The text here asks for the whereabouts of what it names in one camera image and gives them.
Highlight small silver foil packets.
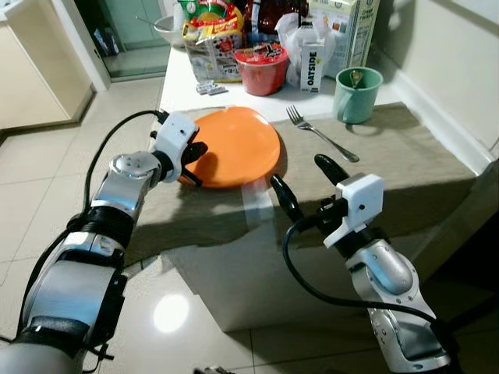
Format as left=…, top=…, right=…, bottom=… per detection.
left=195, top=79, right=228, bottom=96

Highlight olive brown table cloth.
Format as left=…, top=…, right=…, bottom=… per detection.
left=129, top=103, right=476, bottom=266

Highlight beige kitchen cabinet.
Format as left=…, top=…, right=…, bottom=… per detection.
left=0, top=0, right=94, bottom=132

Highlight silver metal fork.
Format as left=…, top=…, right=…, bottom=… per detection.
left=285, top=105, right=361, bottom=164

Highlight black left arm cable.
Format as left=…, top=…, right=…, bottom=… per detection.
left=82, top=109, right=168, bottom=215

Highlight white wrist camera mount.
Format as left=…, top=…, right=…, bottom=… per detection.
left=150, top=111, right=200, bottom=184
left=324, top=173, right=385, bottom=249

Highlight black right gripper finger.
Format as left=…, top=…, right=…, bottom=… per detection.
left=270, top=174, right=305, bottom=224
left=314, top=153, right=350, bottom=186

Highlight white plastic bag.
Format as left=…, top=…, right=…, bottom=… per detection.
left=275, top=12, right=338, bottom=86

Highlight small white Oatside carton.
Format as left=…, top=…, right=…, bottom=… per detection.
left=299, top=30, right=327, bottom=94

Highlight dark red snack bag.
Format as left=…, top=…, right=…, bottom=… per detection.
left=246, top=0, right=309, bottom=36

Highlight large green white carton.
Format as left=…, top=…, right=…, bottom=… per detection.
left=308, top=0, right=381, bottom=79

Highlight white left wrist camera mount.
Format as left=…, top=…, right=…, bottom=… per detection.
left=150, top=111, right=200, bottom=184

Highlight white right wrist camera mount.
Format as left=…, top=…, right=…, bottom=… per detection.
left=324, top=173, right=385, bottom=249

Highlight yellow green snack bag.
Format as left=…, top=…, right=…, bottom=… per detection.
left=178, top=0, right=246, bottom=48

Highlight orange plastic plate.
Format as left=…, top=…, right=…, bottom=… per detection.
left=178, top=106, right=281, bottom=189

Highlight green glass sliding door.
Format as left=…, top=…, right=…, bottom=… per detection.
left=78, top=0, right=182, bottom=81

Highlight red instant noodle bowl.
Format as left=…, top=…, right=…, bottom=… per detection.
left=234, top=43, right=290, bottom=97

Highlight green plastic cup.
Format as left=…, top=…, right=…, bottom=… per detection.
left=334, top=67, right=384, bottom=125

